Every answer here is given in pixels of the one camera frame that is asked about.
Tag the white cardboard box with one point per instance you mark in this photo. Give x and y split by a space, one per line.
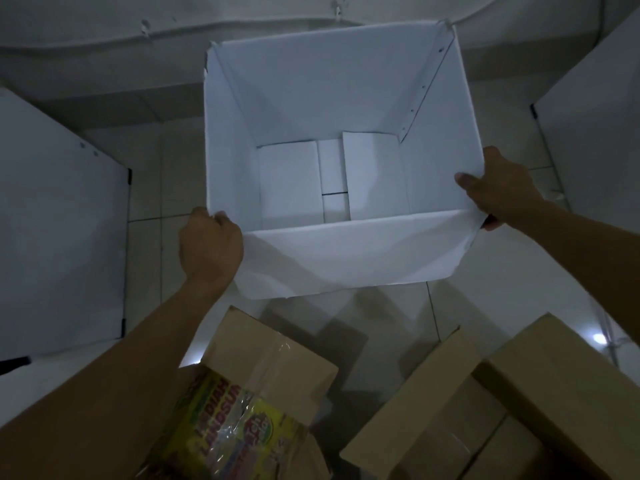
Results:
360 244

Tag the white panel with black clip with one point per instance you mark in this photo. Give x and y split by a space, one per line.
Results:
595 124

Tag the white backdrop sheet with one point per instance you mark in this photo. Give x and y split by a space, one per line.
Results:
300 14

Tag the colourful plastic-wrapped packet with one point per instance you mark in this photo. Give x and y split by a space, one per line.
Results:
235 434

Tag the person's right forearm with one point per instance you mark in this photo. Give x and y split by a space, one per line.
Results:
590 259

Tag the person's left forearm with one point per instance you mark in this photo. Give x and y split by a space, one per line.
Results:
100 394

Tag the white panel with black clips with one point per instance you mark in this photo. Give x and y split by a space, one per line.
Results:
55 234

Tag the person's left hand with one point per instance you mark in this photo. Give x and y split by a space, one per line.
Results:
210 249

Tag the black flat stand foot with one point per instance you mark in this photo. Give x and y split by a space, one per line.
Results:
14 365

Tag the person's right hand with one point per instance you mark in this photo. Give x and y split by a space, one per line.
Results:
502 189

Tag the person's left thumb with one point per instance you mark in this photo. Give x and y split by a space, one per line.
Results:
226 219

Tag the brown open cardboard box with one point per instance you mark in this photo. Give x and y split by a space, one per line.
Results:
525 404

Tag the brown cardboard box with tape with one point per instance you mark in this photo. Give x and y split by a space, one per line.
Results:
270 344

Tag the person's right thumb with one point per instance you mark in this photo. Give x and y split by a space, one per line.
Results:
470 182

